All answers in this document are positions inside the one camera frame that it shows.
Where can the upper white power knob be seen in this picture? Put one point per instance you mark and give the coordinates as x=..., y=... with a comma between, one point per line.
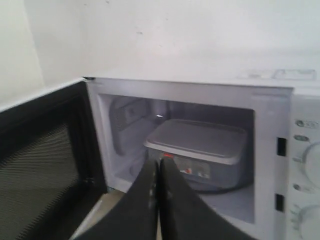
x=311, y=163

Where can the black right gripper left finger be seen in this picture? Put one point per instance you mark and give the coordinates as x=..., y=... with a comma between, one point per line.
x=135, y=216

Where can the lower white timer knob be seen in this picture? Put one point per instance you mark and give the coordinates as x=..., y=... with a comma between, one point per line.
x=309, y=222

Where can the white microwave oven body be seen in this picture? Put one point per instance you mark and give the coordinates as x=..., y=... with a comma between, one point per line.
x=286, y=122

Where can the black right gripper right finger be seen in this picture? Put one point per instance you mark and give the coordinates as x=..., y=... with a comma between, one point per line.
x=182, y=213

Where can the white plastic lidded container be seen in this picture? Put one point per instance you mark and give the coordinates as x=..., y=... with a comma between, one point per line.
x=211, y=157

